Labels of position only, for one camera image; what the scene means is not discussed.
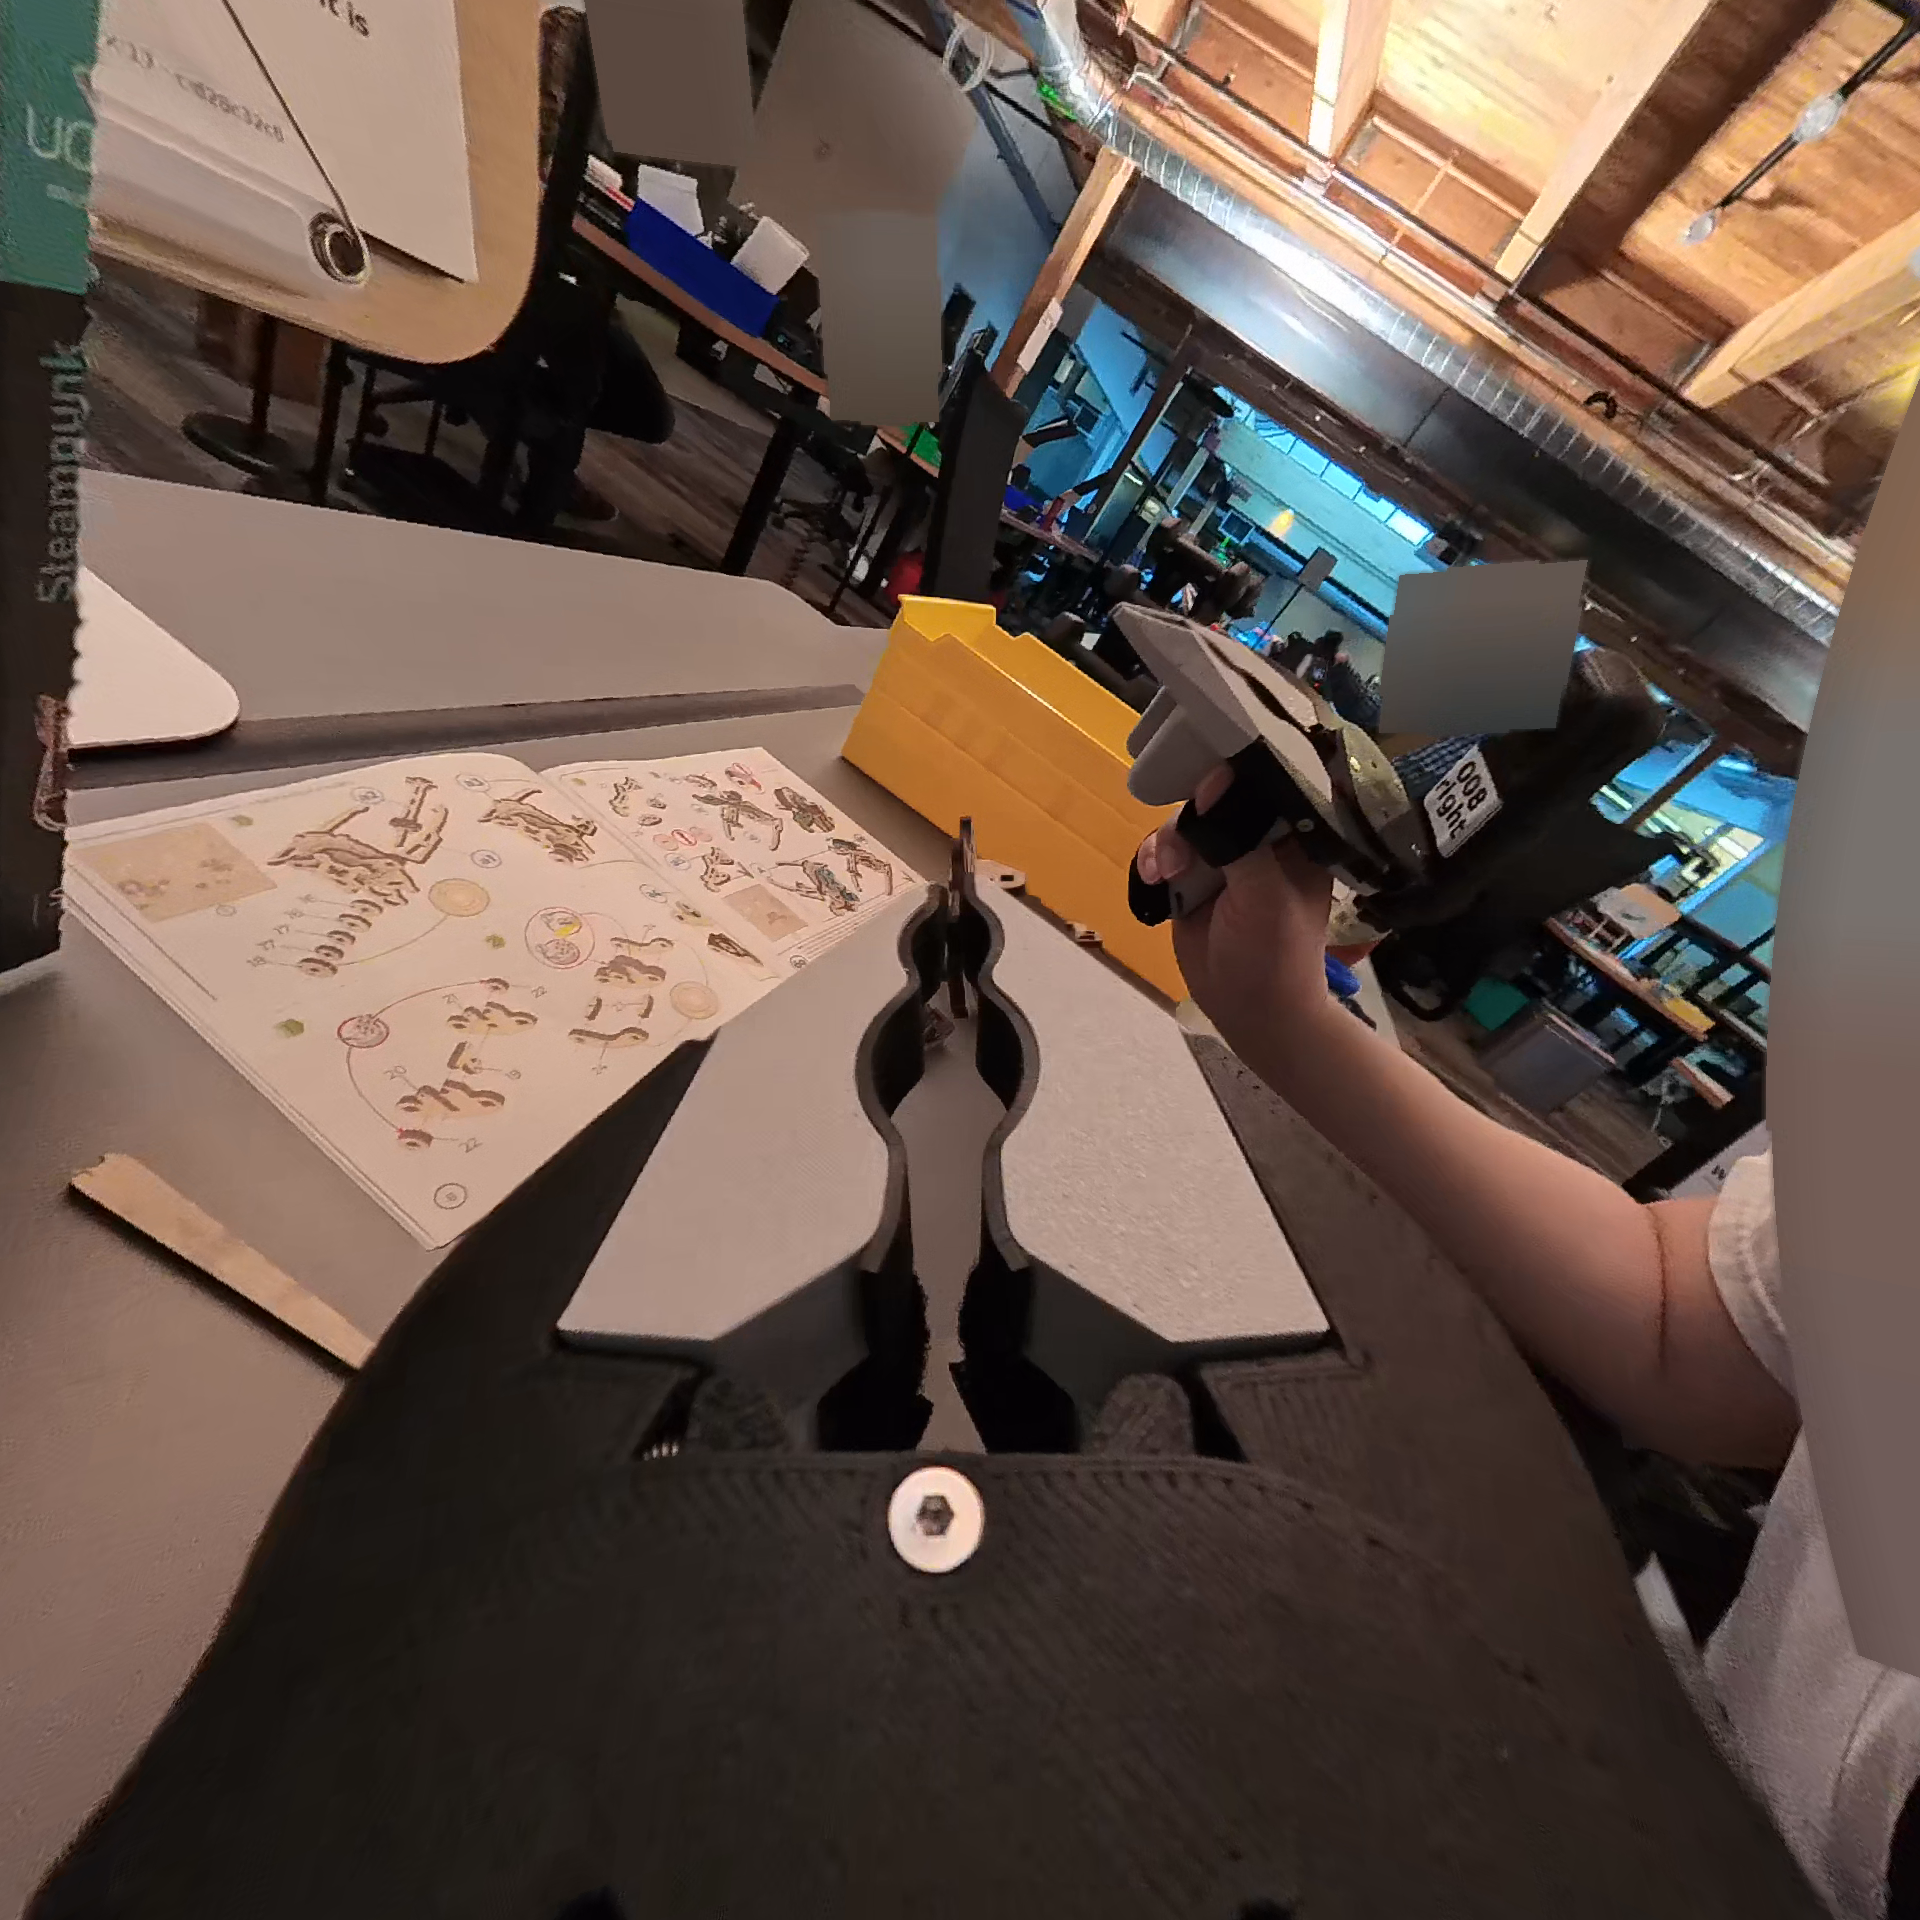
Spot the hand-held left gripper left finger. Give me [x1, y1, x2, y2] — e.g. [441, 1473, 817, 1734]
[555, 886, 947, 1449]

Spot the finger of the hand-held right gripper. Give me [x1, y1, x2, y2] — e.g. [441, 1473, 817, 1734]
[1110, 600, 1334, 759]
[1126, 702, 1260, 809]

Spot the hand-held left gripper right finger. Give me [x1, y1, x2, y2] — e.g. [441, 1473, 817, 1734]
[963, 898, 1332, 1449]

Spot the long slotted wooden model part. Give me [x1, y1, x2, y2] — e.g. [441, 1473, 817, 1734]
[938, 818, 987, 1051]

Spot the person's right forearm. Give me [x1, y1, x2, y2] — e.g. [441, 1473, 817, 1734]
[1185, 929, 1803, 1472]

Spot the black model kit box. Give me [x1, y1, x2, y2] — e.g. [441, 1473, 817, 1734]
[0, 0, 103, 970]

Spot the person's right hand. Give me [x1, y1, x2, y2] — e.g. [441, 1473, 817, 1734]
[1132, 765, 1352, 1051]

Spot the yellow plastic bin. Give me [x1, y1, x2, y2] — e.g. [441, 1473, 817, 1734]
[844, 595, 1203, 1002]

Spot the grey storage bin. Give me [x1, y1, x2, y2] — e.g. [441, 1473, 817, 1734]
[1482, 995, 1618, 1115]

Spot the black monitor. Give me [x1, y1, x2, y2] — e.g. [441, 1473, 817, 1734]
[921, 351, 1037, 606]

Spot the open instruction booklet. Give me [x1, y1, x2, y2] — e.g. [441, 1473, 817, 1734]
[62, 747, 927, 1250]

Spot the flat wooden strip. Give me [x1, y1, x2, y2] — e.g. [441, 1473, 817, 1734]
[68, 1149, 377, 1370]

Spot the wooden office desk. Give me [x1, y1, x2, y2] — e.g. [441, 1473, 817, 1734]
[577, 209, 941, 578]

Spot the blue storage bin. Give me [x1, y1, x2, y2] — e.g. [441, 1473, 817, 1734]
[622, 196, 783, 339]

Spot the black office chair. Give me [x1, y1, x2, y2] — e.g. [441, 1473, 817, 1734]
[322, 5, 678, 533]

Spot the white rounded board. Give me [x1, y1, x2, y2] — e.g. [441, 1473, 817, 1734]
[68, 567, 243, 753]

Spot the wooden display board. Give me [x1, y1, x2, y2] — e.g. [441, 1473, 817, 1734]
[90, 0, 549, 365]

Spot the person's white shirt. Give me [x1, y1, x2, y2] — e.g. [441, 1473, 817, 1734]
[1634, 1155, 1920, 1920]

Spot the white instruction poster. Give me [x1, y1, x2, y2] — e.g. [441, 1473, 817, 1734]
[92, 0, 481, 285]

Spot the silver ventilation duct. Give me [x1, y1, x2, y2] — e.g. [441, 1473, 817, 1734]
[1035, 15, 1846, 638]

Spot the thin wire hanger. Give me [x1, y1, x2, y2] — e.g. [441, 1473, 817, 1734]
[224, 0, 375, 285]

